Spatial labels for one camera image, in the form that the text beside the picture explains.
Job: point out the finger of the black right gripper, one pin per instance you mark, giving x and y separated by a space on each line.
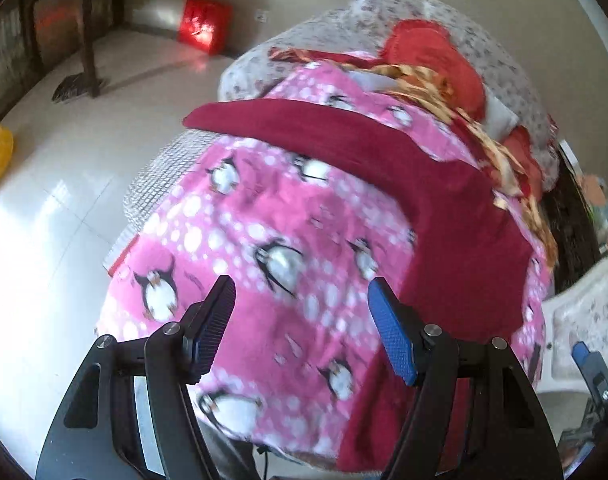
594 371

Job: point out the maroon fleece garment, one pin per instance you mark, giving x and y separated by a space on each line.
469 267

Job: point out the red gold patterned cloth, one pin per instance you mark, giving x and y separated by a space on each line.
509 163

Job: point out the red round cushion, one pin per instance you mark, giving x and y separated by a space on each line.
427 44

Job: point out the red shiny bag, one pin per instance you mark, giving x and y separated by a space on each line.
204 25

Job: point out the pink penguin blanket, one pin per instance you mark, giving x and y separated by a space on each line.
302 240

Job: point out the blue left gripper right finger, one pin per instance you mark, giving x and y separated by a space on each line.
507 435

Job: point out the white plastic chair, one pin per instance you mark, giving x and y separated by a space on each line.
580 313

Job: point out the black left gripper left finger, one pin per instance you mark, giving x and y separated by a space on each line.
95 432

